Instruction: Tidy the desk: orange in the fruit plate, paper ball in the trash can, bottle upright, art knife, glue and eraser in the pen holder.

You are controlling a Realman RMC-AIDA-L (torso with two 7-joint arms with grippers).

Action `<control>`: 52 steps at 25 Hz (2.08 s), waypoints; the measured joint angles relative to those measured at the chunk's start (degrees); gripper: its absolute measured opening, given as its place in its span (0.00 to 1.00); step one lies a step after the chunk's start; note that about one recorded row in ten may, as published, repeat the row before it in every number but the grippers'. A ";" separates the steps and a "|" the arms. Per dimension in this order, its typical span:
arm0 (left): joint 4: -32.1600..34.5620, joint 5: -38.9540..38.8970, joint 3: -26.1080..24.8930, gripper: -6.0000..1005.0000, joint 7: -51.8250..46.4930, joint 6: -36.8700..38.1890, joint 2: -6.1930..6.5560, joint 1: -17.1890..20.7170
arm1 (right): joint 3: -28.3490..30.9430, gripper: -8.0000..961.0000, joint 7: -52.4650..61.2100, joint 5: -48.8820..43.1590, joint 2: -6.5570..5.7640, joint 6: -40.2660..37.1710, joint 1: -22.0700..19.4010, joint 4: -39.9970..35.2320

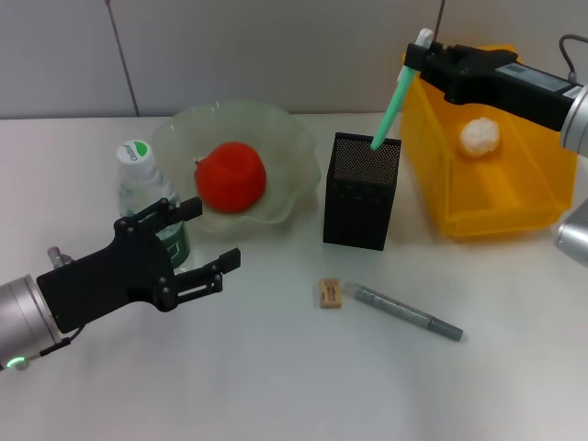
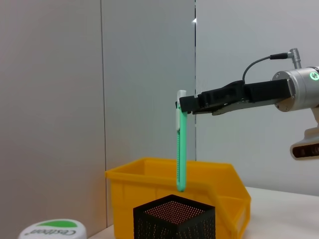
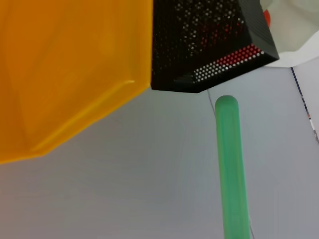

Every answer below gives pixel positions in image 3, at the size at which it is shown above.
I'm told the black mesh pen holder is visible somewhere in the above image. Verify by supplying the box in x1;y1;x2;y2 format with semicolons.
149;0;280;94

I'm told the green pen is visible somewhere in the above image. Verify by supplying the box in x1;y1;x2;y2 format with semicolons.
214;95;251;239

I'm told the pale green glass fruit plate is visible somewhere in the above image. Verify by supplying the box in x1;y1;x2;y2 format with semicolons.
259;0;319;68

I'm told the yellow plastic bin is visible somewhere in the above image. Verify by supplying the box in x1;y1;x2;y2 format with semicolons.
0;0;153;165

